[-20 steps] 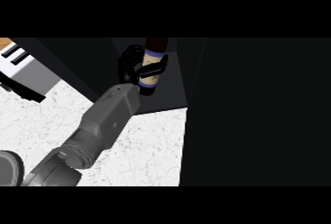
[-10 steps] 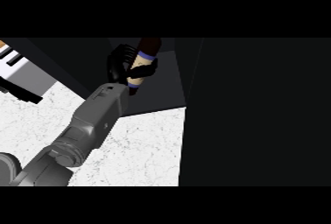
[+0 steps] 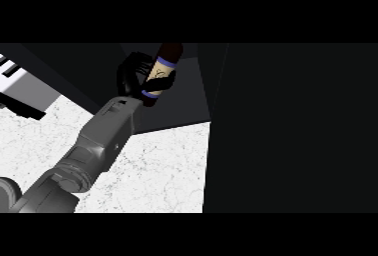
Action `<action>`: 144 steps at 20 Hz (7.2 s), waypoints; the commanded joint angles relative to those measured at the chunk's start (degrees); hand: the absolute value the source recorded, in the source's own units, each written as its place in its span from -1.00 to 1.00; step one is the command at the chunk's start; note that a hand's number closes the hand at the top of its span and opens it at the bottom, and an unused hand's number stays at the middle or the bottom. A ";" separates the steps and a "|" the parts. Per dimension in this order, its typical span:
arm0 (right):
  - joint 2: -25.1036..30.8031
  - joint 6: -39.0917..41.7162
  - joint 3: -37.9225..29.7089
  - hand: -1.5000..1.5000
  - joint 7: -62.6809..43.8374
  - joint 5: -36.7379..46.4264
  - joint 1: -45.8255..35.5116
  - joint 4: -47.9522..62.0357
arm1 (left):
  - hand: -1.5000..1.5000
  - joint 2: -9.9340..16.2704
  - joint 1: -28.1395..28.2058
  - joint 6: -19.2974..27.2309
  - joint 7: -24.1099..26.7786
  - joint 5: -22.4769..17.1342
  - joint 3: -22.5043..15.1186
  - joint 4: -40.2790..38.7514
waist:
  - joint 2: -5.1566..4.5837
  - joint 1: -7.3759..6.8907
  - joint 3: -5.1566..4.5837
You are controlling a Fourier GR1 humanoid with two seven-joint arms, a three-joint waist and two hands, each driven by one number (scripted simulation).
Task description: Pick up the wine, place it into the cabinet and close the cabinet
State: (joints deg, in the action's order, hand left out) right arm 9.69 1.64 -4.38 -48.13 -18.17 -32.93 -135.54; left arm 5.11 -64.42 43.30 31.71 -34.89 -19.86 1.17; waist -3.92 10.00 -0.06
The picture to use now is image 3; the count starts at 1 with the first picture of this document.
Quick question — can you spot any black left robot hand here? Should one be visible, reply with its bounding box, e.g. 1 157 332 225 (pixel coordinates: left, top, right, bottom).
115 51 177 103

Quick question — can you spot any dark wine bottle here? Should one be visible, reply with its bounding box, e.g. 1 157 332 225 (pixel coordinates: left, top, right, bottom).
140 42 186 108

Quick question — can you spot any dark grey cabinet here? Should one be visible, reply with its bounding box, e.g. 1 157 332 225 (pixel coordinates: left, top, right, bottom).
0 42 230 136

